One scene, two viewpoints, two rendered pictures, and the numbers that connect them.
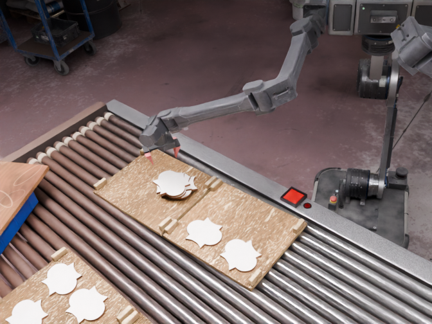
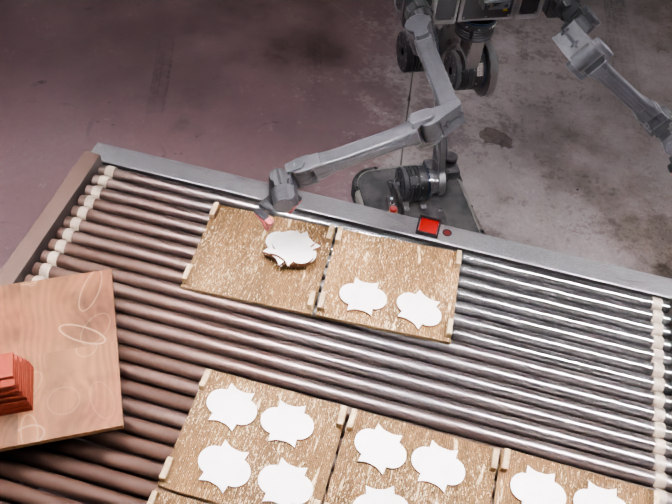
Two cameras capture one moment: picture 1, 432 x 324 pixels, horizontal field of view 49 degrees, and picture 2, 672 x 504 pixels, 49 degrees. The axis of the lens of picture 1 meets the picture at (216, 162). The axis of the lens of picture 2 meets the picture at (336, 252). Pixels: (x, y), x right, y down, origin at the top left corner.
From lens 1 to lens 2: 1.11 m
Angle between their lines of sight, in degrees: 28
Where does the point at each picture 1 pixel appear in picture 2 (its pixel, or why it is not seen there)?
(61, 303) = (253, 434)
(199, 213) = (340, 275)
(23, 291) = (191, 440)
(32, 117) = not seen: outside the picture
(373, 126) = (371, 100)
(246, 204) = (385, 249)
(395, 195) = (450, 186)
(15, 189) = (91, 316)
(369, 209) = (433, 211)
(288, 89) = (459, 113)
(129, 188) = (228, 268)
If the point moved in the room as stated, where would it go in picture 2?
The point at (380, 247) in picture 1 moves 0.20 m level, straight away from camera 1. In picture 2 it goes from (540, 257) to (523, 212)
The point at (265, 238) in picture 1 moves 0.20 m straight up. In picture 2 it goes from (431, 282) to (442, 242)
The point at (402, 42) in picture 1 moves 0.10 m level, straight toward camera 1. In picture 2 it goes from (571, 48) to (583, 71)
